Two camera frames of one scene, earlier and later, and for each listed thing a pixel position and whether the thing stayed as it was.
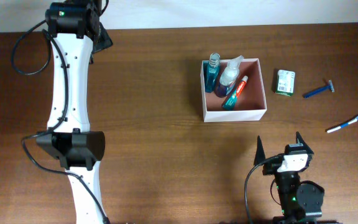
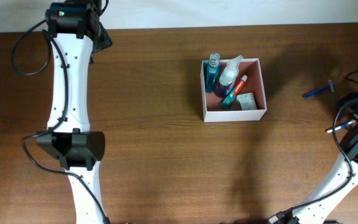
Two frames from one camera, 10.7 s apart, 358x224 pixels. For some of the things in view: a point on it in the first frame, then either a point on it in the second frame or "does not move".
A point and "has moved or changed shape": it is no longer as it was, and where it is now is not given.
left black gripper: x=105 y=42 does not move
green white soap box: x=285 y=83 -> x=247 y=101
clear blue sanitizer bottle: x=228 y=78 does not move
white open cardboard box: x=251 y=104 does not move
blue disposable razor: x=330 y=86 does not move
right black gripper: x=271 y=168 -> x=349 y=97
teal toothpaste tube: x=231 y=100 has moved or changed shape
